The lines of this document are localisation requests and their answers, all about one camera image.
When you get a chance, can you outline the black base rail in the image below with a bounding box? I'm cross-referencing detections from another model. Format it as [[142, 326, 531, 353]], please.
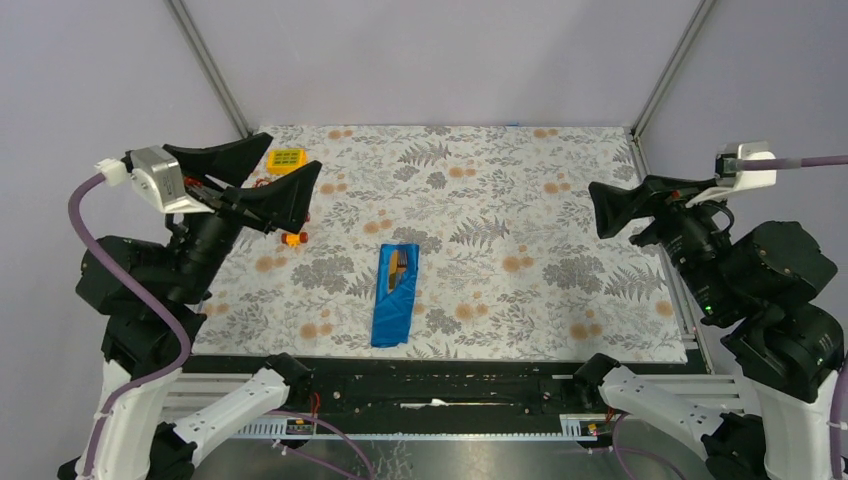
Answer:
[[182, 357, 641, 437]]

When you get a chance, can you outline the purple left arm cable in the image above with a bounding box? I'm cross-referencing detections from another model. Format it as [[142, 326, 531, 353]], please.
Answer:
[[67, 173, 379, 480]]

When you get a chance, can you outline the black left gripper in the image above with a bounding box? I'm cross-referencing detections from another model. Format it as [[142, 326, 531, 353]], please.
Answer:
[[170, 130, 327, 301]]

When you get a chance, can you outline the blue toy train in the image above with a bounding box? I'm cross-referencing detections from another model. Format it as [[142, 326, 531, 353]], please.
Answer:
[[280, 213, 311, 248]]

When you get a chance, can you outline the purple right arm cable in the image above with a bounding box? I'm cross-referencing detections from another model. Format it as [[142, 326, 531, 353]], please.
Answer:
[[586, 154, 848, 480]]

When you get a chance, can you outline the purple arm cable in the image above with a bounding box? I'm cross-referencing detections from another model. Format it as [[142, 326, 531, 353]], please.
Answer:
[[67, 173, 379, 480], [586, 154, 848, 480]]

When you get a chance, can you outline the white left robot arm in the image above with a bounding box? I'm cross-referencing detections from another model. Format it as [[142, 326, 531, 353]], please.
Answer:
[[57, 133, 321, 479]]

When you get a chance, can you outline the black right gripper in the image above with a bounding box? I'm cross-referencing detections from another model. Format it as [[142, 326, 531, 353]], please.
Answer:
[[583, 171, 734, 316]]

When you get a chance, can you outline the yellow green toy block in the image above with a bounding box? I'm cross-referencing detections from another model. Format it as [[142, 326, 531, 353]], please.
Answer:
[[266, 149, 309, 176]]

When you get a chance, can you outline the floral tablecloth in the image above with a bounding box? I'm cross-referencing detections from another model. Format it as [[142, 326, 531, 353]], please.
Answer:
[[194, 126, 686, 363]]

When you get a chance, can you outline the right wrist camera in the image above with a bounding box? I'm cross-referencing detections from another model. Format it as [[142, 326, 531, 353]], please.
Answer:
[[686, 141, 777, 208]]

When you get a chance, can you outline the wooden fork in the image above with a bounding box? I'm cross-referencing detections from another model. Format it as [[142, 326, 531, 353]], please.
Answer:
[[395, 250, 409, 286]]

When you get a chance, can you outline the wooden spoon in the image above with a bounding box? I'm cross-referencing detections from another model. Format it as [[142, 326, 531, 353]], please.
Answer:
[[387, 250, 400, 292]]

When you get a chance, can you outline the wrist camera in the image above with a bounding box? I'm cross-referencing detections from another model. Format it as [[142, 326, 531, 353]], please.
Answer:
[[94, 146, 213, 215], [686, 141, 777, 208]]

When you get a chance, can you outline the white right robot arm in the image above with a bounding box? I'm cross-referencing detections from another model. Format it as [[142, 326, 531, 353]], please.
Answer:
[[573, 175, 846, 479]]

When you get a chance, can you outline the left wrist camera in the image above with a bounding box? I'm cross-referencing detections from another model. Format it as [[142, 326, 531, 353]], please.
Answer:
[[94, 146, 213, 215]]

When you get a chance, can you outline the blue cloth napkin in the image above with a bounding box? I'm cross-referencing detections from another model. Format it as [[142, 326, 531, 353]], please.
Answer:
[[370, 244, 420, 348]]

